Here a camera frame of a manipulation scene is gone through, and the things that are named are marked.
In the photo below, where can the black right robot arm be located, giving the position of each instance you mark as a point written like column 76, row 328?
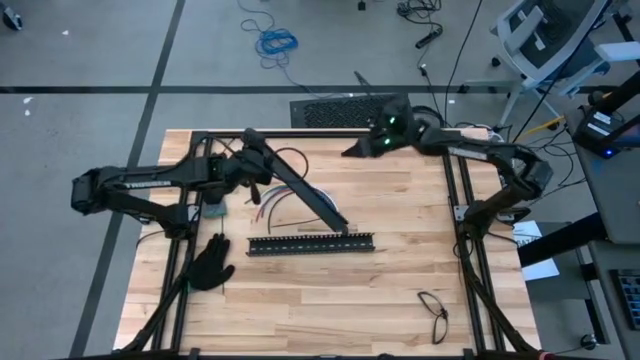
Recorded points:
column 470, row 152

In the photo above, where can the black stand beam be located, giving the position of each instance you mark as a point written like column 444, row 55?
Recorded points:
column 560, row 240

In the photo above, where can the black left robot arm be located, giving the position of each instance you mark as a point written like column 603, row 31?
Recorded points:
column 145, row 182

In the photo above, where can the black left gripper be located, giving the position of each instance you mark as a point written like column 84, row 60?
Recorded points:
column 245, row 167

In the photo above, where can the black work glove grey cuff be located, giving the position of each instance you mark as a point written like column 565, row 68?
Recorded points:
column 210, row 265
column 215, row 209

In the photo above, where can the grey mesh office chair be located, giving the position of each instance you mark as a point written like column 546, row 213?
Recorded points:
column 545, row 35

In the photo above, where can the black caster wheel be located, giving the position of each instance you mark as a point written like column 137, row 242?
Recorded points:
column 11, row 20
column 589, row 342

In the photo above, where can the black keyboard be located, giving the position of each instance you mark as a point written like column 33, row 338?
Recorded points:
column 627, row 300

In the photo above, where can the black duct cover strip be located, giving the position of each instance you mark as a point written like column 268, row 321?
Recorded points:
column 310, row 195

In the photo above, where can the black aluminium table frame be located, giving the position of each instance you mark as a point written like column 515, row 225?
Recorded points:
column 325, row 134

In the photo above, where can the grey side desk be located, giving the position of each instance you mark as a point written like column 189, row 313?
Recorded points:
column 615, row 200

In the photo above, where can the black eyeglasses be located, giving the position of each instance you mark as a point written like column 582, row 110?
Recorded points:
column 443, row 314

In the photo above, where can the black perforated floor mat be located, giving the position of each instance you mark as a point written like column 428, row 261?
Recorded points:
column 340, row 111

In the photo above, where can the white paper sheet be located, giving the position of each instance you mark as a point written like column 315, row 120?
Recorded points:
column 542, row 270

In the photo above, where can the black box device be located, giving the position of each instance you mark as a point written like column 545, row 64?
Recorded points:
column 597, row 132

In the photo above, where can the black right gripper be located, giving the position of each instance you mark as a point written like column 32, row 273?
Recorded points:
column 397, row 125

